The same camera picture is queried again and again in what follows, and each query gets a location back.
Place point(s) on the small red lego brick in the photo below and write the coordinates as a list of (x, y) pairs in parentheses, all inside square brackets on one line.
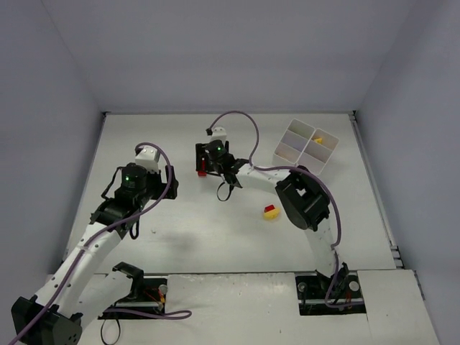
[(269, 208)]

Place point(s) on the right white container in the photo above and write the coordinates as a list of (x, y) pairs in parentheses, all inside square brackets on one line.
[(316, 156)]

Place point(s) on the yellow half-round lego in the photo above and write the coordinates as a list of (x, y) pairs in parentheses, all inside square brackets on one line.
[(270, 214)]

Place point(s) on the white container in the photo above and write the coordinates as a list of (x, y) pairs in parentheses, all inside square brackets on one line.
[(292, 144), (316, 156)]

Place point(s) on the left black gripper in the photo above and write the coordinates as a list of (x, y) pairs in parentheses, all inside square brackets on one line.
[(169, 182)]

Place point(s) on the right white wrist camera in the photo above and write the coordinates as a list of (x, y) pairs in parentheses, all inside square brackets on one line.
[(216, 133)]

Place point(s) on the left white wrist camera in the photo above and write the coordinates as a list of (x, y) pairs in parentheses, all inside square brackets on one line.
[(148, 158)]

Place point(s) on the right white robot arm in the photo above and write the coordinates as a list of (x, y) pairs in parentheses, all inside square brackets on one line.
[(304, 199)]

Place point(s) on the left white container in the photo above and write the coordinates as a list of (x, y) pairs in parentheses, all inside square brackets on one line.
[(292, 144)]

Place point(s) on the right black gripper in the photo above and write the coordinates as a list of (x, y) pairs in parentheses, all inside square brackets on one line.
[(200, 158)]

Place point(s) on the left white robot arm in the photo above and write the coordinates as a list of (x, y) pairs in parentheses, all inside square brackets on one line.
[(61, 310)]

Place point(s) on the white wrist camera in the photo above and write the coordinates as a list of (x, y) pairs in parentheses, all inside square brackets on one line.
[(216, 133), (148, 158)]

